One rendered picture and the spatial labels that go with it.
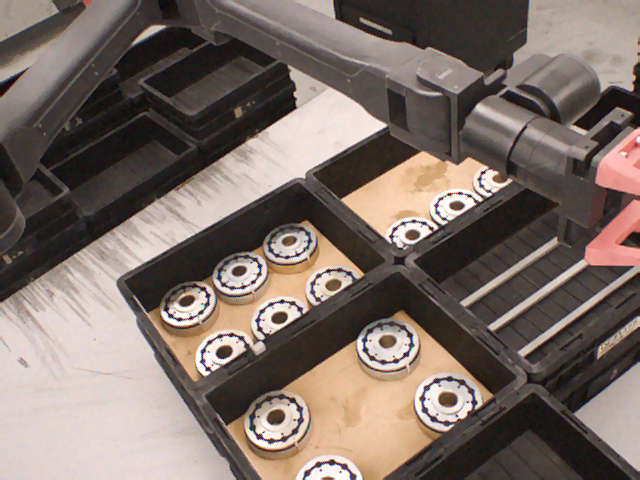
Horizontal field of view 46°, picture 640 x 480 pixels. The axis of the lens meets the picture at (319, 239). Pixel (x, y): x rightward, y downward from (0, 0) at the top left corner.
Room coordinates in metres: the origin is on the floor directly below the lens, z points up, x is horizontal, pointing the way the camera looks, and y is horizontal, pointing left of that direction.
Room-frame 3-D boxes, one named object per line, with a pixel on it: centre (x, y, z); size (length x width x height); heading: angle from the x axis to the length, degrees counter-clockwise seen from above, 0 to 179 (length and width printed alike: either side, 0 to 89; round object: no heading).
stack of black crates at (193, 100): (2.09, 0.22, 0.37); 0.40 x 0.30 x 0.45; 124
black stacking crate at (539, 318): (0.79, -0.37, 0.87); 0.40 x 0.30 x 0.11; 116
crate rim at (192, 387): (0.89, 0.12, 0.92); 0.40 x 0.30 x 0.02; 116
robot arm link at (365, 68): (0.71, -0.03, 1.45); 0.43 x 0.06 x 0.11; 34
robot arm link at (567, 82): (0.54, -0.19, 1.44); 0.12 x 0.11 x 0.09; 34
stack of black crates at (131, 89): (2.42, 0.44, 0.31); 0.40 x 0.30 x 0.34; 124
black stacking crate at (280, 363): (0.62, -0.01, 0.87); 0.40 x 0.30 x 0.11; 116
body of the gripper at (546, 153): (0.44, -0.20, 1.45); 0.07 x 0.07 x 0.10; 34
